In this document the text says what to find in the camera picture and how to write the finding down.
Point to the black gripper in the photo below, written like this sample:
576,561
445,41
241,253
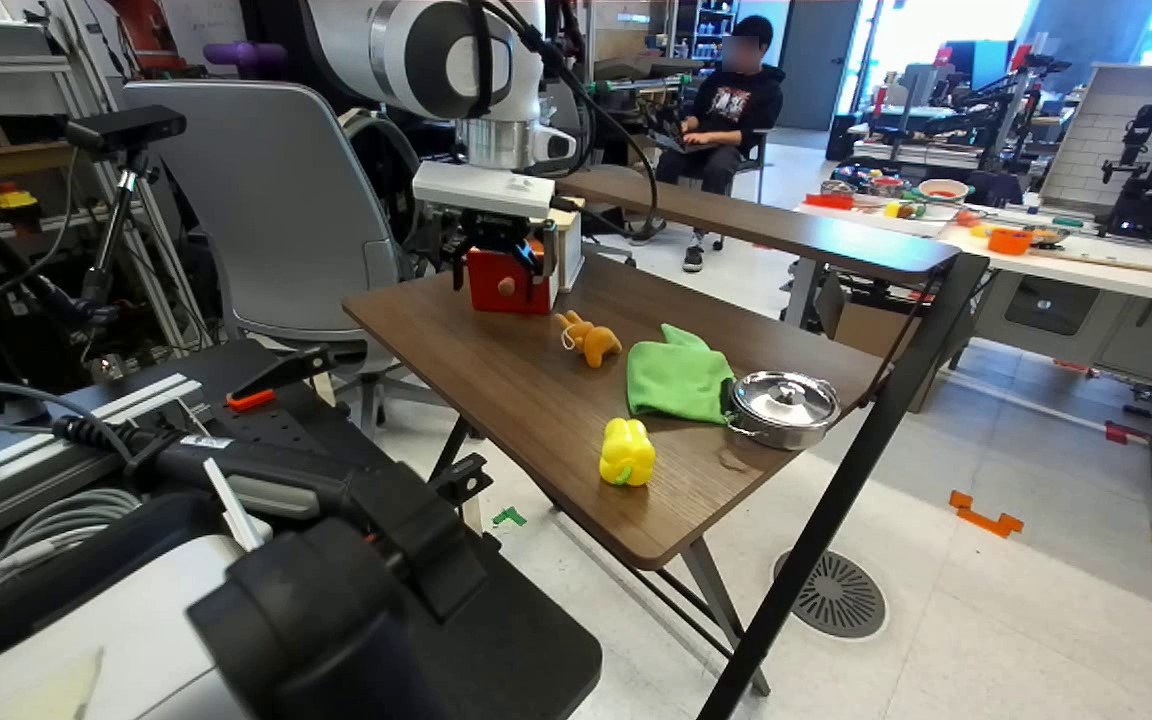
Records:
502,233

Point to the red block toy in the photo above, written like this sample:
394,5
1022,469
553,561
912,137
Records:
502,289

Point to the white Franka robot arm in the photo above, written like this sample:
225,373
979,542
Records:
397,52

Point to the orange yellow plush toy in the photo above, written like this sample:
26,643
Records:
591,341

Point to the green cloth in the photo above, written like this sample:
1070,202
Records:
677,379

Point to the yellow pepper toy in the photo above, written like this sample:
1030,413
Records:
624,452

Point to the grey plastic shell chair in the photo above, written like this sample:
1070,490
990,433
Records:
271,215

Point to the dark wooden table shelf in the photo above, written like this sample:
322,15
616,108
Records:
760,226

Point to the seated person in black shirt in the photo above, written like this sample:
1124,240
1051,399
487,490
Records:
734,106

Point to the orange clip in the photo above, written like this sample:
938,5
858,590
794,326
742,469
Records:
251,403

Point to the silver metal pot with lid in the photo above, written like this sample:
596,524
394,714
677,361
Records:
783,407

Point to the purple object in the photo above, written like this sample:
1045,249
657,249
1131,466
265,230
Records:
247,59

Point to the wooden folding table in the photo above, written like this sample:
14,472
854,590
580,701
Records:
843,495

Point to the round floor drain grate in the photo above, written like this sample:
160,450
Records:
833,592

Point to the orange container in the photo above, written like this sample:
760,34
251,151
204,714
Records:
1009,240

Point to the white desk with grey leg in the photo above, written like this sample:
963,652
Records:
1099,273

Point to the white partition board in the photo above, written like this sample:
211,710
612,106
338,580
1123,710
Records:
1099,135

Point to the white wrist camera block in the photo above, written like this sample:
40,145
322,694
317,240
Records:
480,190

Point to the black camera tripod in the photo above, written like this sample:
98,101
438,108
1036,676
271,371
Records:
139,253

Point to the black foreground camera mount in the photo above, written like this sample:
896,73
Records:
389,627

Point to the black camera on tripod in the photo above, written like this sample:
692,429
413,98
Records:
122,124

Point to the aluminium rail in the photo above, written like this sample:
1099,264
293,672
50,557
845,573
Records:
29,461

